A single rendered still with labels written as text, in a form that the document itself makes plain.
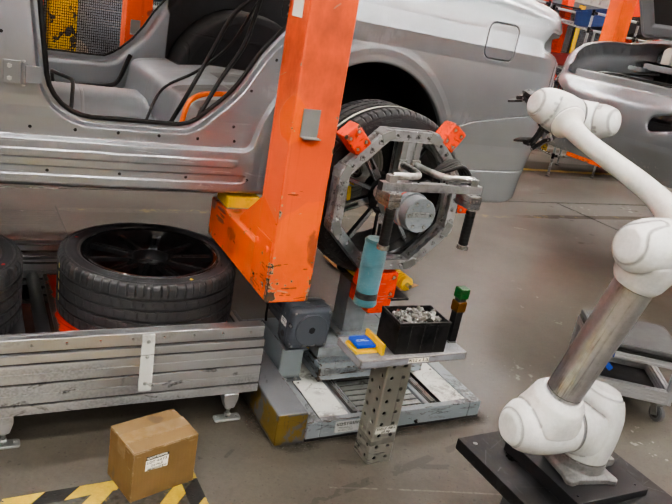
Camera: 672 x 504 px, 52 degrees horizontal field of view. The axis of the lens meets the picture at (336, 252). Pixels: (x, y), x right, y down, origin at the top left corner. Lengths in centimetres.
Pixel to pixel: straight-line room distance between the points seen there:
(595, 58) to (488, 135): 298
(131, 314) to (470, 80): 171
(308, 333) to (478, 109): 127
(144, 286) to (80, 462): 60
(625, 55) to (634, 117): 154
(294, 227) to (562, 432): 103
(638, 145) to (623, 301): 314
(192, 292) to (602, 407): 138
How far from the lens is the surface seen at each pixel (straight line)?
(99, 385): 245
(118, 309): 250
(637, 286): 179
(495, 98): 325
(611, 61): 628
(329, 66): 220
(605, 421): 215
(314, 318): 267
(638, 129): 492
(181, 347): 244
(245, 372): 258
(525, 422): 198
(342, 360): 289
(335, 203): 248
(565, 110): 208
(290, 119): 220
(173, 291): 246
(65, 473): 243
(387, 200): 232
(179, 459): 231
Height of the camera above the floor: 151
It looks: 19 degrees down
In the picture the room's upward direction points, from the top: 10 degrees clockwise
